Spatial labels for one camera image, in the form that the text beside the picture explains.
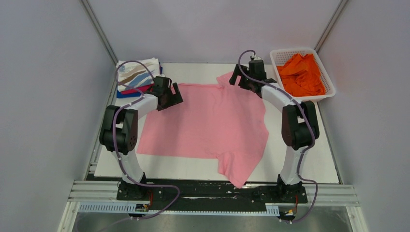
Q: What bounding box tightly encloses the pink t shirt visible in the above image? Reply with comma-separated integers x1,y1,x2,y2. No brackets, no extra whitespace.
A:
136,73,269,188

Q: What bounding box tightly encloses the blue folded shirt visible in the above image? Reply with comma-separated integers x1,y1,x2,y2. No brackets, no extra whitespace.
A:
117,63,154,98

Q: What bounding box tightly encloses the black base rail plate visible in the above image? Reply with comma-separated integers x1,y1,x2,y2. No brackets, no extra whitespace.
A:
124,178,308,211

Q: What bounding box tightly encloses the orange t shirt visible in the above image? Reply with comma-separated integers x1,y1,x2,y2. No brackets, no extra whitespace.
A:
277,54,326,97

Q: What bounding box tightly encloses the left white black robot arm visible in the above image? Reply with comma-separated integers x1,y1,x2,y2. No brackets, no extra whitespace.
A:
99,76,183,201

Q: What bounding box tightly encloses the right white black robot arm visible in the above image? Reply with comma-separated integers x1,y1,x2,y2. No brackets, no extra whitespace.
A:
229,59,320,203

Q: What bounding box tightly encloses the white slotted cable duct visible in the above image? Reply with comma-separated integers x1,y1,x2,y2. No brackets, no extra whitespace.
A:
77,202,279,217

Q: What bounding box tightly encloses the white patterned folded shirt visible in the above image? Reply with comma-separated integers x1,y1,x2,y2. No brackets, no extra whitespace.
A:
117,58,161,94

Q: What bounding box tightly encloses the white plastic basket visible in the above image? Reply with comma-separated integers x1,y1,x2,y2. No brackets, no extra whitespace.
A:
269,47,336,102

